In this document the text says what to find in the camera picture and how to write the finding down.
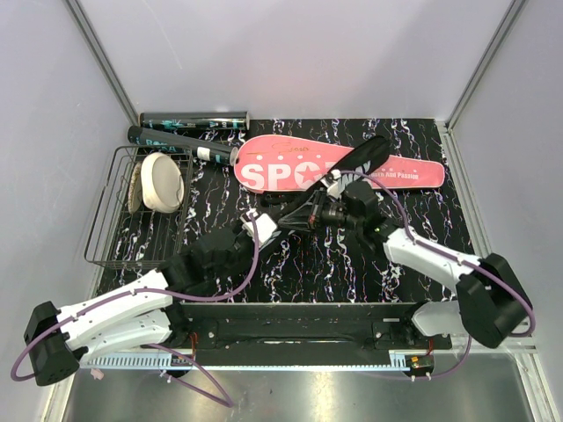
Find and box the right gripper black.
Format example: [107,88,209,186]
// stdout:
[280,187,362,237]

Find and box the pink racket cover bag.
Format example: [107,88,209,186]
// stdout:
[234,135,445,193]

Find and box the black racket bag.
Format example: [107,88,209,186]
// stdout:
[254,135,391,251]

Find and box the black teal shuttlecock tube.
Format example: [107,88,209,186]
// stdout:
[138,112,250,131]

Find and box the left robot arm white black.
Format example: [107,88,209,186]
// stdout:
[11,222,270,386]

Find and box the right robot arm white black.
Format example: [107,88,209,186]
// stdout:
[278,181,533,349]

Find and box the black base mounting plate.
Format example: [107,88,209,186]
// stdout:
[186,317,452,352]

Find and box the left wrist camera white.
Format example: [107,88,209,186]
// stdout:
[241,211,280,249]

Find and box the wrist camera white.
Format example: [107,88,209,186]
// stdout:
[241,211,280,249]
[320,170,347,200]

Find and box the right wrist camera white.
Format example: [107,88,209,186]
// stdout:
[320,170,347,200]

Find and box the black wire basket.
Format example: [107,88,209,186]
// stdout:
[84,145,193,270]

